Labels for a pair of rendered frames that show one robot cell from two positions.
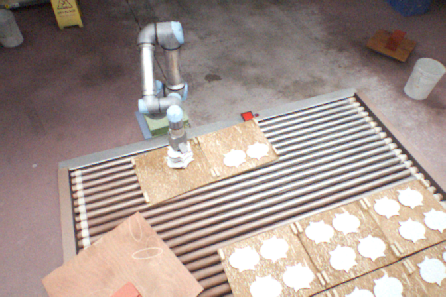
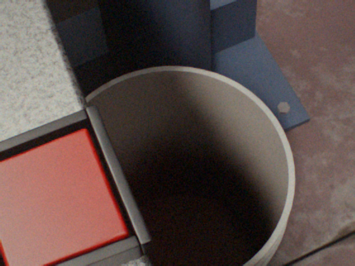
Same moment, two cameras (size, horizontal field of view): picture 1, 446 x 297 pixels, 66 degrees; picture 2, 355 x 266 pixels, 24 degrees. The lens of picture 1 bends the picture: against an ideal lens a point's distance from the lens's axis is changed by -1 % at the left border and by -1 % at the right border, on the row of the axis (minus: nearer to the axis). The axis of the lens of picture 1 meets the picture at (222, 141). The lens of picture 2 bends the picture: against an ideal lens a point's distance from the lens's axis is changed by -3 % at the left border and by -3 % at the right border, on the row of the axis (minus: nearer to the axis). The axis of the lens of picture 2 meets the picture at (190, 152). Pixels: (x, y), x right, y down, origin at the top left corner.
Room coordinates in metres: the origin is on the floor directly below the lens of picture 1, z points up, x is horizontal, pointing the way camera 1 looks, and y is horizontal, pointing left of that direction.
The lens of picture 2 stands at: (1.68, -0.31, 1.29)
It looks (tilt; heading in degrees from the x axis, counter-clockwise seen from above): 65 degrees down; 93
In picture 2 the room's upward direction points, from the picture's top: 4 degrees counter-clockwise
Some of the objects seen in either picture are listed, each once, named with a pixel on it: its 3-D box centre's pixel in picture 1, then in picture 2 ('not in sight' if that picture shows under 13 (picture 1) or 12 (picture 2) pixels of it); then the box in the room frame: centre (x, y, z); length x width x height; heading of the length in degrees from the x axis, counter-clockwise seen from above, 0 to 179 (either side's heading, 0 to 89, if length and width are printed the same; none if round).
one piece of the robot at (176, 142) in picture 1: (179, 140); not in sight; (1.18, 0.23, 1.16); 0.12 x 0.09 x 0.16; 35
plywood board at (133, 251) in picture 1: (122, 285); not in sight; (0.47, 0.42, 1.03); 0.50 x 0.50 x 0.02; 44
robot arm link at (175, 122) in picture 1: (174, 117); not in sight; (1.21, 0.24, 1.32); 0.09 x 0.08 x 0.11; 8
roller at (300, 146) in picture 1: (241, 163); not in sight; (1.24, -0.12, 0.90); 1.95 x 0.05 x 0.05; 111
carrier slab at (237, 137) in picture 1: (237, 148); not in sight; (1.33, -0.09, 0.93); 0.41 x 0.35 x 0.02; 115
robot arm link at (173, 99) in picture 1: (170, 104); not in sight; (1.30, 0.27, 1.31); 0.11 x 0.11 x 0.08; 8
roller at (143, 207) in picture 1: (248, 176); not in sight; (1.15, -0.16, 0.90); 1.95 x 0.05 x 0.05; 111
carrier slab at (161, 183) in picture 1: (172, 170); not in sight; (1.16, 0.28, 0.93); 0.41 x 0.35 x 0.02; 117
